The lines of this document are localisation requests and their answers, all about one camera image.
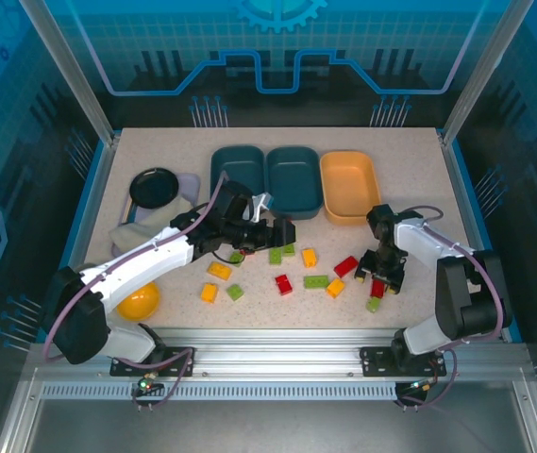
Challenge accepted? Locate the slotted metal cable duct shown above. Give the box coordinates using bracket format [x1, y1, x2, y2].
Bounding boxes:
[40, 382, 399, 400]

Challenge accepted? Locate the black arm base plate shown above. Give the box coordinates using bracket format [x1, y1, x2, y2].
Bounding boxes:
[109, 347, 196, 378]
[360, 346, 448, 378]

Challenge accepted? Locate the aluminium front rail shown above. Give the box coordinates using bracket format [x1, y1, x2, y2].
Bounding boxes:
[25, 327, 536, 403]

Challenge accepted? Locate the black round plate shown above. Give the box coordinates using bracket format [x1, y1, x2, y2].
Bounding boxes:
[128, 167, 180, 210]

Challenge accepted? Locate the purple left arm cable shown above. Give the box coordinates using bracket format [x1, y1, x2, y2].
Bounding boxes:
[42, 172, 229, 410]

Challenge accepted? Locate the orange plastic container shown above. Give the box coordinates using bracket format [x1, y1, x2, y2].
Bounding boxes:
[319, 149, 383, 228]

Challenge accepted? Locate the lavender plastic tray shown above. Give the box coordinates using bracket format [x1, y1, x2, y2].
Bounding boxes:
[110, 172, 202, 256]

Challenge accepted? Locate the yellow plastic bowl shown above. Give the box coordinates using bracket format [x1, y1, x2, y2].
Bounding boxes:
[116, 281, 162, 324]

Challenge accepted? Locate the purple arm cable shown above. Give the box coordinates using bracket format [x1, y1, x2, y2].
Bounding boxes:
[402, 205, 461, 408]
[42, 172, 229, 410]

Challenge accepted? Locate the blue table side trim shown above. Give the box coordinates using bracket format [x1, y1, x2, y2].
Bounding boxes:
[445, 136, 523, 344]
[35, 129, 119, 344]

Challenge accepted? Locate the thin black cable loop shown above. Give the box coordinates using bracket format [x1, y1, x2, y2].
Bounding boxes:
[211, 248, 246, 266]

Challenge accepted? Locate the beige folded cloth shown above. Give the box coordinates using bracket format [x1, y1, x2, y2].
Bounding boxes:
[109, 195, 194, 249]

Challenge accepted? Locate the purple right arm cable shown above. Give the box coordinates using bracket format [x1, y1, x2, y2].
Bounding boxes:
[402, 205, 461, 408]

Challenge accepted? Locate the small lit connector board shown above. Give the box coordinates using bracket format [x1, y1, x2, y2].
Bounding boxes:
[397, 377, 440, 400]
[136, 372, 164, 396]

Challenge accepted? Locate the aluminium frame post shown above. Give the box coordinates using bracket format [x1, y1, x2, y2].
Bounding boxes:
[19, 0, 122, 146]
[439, 0, 534, 148]

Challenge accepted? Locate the teal plastic container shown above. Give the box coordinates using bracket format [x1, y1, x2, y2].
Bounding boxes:
[210, 144, 267, 210]
[265, 145, 324, 222]

